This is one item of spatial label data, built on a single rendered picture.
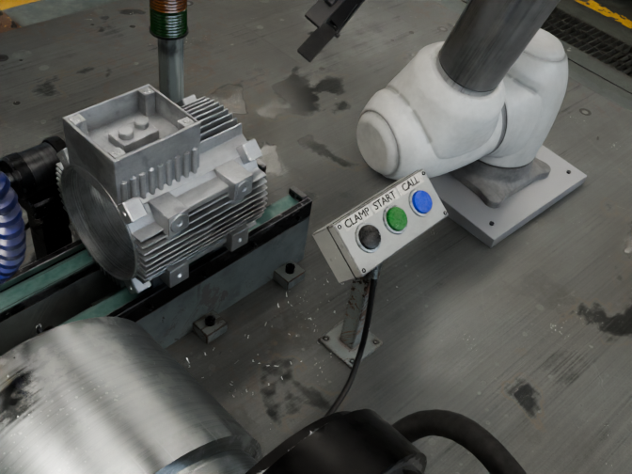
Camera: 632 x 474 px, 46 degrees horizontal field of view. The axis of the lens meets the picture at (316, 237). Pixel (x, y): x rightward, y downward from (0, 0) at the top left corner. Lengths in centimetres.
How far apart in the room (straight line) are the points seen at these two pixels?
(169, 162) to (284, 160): 54
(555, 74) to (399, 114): 29
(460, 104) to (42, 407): 72
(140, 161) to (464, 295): 59
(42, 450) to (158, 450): 8
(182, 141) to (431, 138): 40
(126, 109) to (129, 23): 85
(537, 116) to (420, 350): 44
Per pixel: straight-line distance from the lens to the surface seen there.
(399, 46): 181
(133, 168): 86
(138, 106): 96
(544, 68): 127
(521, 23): 103
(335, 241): 87
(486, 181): 137
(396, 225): 90
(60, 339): 65
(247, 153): 95
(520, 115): 126
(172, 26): 126
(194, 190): 92
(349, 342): 109
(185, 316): 107
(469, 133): 114
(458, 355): 114
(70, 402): 61
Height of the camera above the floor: 167
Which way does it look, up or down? 44 degrees down
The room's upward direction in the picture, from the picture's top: 9 degrees clockwise
